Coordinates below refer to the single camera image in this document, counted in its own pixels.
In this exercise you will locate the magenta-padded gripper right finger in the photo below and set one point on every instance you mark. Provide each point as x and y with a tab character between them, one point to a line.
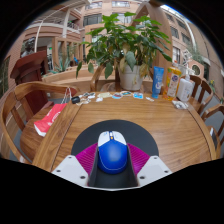
156	168

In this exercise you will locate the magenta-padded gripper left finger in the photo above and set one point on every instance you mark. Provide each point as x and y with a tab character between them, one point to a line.
68	168

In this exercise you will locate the blue and white computer mouse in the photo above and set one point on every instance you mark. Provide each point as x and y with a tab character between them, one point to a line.
112	155

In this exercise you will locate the round black mouse pad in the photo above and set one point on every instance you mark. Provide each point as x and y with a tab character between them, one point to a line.
133	136

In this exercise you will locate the red paper shopping bag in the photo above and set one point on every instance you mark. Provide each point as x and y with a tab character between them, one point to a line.
50	120

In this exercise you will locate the small white wipes packet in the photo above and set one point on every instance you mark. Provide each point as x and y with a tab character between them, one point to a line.
180	104

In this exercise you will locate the black car key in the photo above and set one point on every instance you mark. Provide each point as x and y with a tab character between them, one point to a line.
75	99

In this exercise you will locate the small blue sticker card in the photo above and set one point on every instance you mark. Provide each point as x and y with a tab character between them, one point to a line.
138	96

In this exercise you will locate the white pump dispenser bottle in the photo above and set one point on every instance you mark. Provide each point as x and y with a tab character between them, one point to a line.
185	90

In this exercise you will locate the blue squeeze tube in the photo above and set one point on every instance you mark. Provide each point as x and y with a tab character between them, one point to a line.
157	83

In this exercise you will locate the yellow liquid soap bottle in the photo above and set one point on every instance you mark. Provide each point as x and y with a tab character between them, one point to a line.
172	83

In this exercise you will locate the spiky green agave plant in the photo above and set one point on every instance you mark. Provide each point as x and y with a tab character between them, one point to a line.
60	66

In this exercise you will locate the dark red wooden lectern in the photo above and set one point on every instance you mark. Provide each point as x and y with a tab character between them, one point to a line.
30	70

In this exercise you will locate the dark bust statue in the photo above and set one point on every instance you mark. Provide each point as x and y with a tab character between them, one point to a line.
28	48

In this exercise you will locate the leafy plant in white pot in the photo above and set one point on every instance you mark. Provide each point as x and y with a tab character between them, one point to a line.
130	43

